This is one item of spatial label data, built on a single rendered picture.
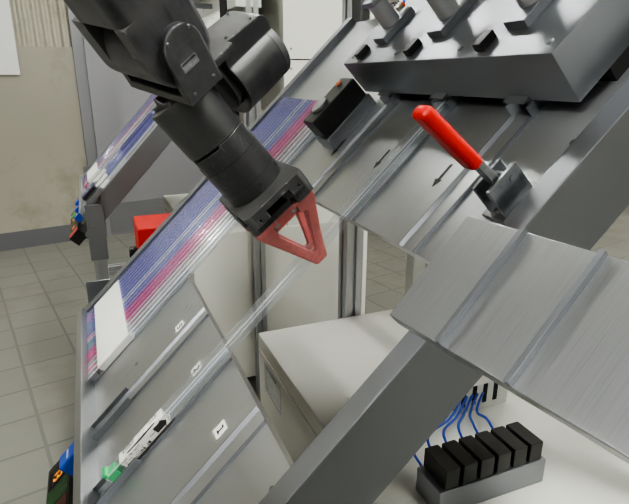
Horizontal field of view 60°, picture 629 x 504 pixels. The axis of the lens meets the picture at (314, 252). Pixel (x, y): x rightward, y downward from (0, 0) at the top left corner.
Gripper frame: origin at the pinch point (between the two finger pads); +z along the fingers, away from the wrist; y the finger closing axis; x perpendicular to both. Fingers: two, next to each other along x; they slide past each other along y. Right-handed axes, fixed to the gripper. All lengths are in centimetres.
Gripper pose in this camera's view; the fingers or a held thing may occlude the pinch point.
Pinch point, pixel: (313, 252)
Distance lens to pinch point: 54.1
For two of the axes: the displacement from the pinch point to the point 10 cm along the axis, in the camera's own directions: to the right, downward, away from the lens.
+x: -7.2, 6.9, -1.0
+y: -3.8, -2.7, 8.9
